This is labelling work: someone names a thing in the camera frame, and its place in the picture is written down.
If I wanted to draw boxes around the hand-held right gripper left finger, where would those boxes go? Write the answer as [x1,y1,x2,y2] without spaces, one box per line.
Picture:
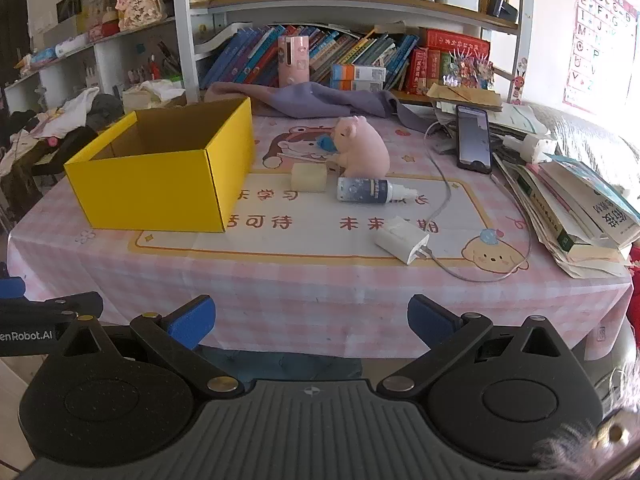
[52,295,246,400]

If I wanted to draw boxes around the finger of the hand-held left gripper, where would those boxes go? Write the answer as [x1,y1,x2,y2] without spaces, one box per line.
[0,291,104,322]
[0,276,27,301]

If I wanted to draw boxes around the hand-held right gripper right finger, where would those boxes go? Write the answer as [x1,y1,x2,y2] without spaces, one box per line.
[377,294,576,400]

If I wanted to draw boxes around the white charger adapter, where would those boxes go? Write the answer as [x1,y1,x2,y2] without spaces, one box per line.
[375,216,432,265]

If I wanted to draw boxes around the yellow cardboard box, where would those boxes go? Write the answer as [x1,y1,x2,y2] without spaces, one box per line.
[63,97,257,233]

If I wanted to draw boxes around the pink pig toy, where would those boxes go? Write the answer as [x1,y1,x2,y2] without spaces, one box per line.
[327,116,391,181]

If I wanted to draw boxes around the packing tape roll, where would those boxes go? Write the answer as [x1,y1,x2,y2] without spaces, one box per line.
[291,162,328,194]

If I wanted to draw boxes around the dark blue cloth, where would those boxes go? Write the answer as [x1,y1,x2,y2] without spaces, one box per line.
[200,347,362,381]

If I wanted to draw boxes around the stack of books and papers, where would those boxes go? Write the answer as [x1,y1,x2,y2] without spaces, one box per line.
[492,152,640,278]

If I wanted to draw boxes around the pile of clothes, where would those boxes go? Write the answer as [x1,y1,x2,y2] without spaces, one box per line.
[0,87,126,176]

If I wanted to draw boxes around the black smartphone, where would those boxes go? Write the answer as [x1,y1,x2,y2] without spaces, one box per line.
[456,105,493,175]

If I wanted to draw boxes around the brown paper envelopes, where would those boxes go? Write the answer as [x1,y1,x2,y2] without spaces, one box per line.
[426,82,503,111]

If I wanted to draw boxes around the purple cloth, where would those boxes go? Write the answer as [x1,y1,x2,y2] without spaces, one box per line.
[205,81,436,133]

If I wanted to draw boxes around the orange blue white carton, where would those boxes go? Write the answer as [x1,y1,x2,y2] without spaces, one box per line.
[331,64,387,93]

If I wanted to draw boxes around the row of red books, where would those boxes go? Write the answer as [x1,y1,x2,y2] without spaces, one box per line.
[404,28,493,96]

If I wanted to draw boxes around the white low shelf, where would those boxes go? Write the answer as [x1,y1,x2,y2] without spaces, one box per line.
[2,15,186,111]

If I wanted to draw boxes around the row of colourful books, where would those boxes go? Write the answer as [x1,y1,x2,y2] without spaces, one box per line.
[200,24,421,92]

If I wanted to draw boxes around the pink cylindrical holder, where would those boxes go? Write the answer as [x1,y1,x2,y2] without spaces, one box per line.
[277,36,312,88]

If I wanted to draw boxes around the white metal bookshelf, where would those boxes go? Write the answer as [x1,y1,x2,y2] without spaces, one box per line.
[172,0,536,106]

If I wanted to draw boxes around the floral fabric doll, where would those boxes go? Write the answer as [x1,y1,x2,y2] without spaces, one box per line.
[116,0,166,31]

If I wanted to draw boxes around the white charging cable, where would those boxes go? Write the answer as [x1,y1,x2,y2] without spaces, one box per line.
[419,120,533,283]

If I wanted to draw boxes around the alphabet wall poster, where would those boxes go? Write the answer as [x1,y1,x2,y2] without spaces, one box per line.
[562,0,638,113]

